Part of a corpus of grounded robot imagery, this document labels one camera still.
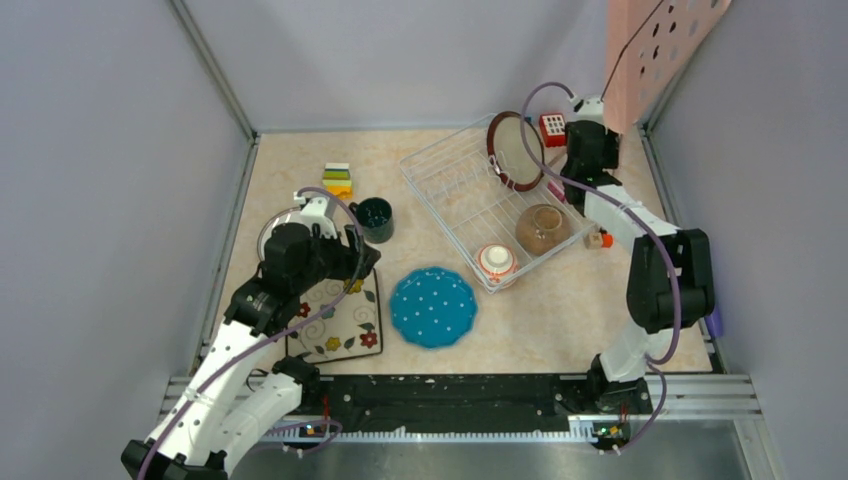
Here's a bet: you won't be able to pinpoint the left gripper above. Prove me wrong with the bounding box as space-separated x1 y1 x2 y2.
293 221 381 293

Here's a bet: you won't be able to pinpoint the round white plate red lettering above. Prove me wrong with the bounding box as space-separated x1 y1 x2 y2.
256 207 301 261

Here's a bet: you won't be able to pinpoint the dark green ceramic mug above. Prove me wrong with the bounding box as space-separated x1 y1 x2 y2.
349 197 395 244

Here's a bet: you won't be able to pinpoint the square floral ceramic plate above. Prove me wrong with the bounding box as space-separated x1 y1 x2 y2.
285 271 384 365

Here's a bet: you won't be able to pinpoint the red-rimmed cream round plate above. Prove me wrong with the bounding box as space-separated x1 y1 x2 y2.
486 111 546 192

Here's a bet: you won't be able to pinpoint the brown speckled ceramic bowl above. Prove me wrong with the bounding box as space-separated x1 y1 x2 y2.
515 204 572 256

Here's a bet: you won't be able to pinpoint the orange patterned white bowl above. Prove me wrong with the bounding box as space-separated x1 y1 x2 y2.
475 243 520 284

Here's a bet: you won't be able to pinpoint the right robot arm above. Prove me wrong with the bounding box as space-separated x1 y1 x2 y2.
560 120 715 412

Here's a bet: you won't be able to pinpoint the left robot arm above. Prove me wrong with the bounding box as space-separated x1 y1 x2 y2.
121 223 380 479

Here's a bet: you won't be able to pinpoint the red toy calculator block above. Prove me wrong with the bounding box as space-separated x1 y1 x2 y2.
538 113 568 148

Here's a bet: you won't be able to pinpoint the pink green toy brick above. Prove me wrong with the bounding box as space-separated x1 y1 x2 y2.
547 181 566 203

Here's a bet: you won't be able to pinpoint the stacked colourful toy blocks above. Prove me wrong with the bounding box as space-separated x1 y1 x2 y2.
322 162 353 200

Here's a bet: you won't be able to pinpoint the orange and wood toy cubes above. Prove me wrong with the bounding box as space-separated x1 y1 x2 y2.
583 230 614 250

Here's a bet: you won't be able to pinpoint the pink perforated board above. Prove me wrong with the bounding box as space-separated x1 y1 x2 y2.
602 0 731 133

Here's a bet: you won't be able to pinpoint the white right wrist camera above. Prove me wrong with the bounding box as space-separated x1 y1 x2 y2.
572 95 604 124

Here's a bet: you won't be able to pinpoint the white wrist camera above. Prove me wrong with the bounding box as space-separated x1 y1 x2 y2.
572 95 604 124
292 193 338 239

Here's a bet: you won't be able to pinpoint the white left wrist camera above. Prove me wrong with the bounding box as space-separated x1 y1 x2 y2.
292 193 338 239

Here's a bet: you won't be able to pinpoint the white wire dish rack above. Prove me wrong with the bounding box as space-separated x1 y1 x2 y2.
400 114 591 293

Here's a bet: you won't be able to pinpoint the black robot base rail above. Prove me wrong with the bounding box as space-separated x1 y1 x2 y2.
294 373 653 415

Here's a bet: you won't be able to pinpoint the purple handle tool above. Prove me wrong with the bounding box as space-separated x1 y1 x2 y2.
704 309 724 338

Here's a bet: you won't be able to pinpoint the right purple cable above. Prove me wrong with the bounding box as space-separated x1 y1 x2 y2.
519 82 684 455

